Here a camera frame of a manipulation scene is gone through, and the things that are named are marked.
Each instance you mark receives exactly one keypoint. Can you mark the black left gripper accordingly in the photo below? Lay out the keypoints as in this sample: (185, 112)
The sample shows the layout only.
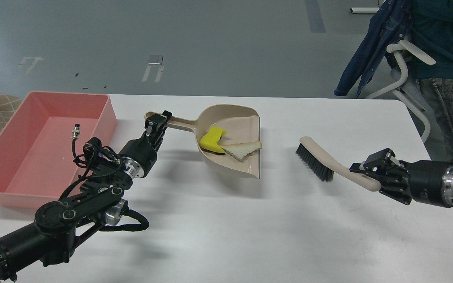
(139, 155)

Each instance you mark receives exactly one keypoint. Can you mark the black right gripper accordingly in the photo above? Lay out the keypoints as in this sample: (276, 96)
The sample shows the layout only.
(424, 181)

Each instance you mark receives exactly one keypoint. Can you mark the yellow sponge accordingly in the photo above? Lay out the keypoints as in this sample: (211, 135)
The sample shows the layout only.
(210, 141)

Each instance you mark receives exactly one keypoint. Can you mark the beige hand brush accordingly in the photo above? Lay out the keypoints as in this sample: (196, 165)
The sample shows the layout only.
(324, 166)

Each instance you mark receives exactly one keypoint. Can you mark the beige plastic dustpan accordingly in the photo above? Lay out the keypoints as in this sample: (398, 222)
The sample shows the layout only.
(242, 125)

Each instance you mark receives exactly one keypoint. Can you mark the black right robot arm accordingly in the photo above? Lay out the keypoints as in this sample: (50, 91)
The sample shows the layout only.
(424, 181)

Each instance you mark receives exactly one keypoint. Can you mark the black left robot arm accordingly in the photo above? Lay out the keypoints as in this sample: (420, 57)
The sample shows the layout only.
(92, 203)

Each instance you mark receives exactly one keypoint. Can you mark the pink plastic bin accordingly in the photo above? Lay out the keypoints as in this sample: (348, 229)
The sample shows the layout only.
(36, 161)

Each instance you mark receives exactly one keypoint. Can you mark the blue denim jacket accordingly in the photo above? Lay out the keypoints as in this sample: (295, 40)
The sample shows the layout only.
(389, 25)

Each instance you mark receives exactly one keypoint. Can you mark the seated person in teal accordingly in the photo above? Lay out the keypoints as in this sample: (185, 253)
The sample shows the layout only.
(432, 32)

